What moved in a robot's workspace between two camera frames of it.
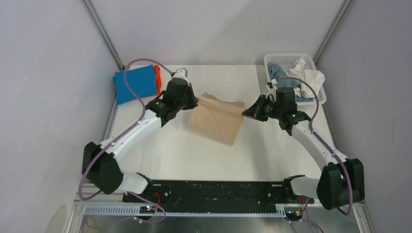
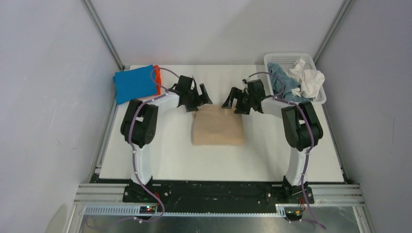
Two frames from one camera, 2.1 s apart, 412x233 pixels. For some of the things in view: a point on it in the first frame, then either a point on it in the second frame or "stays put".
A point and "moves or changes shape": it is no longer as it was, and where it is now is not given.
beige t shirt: [217, 120] moves or changes shape
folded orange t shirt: [157, 79] stays put
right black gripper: [256, 111] -> [234, 93]
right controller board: [293, 215] stays put
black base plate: [216, 193] stays put
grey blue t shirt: [283, 79] stays put
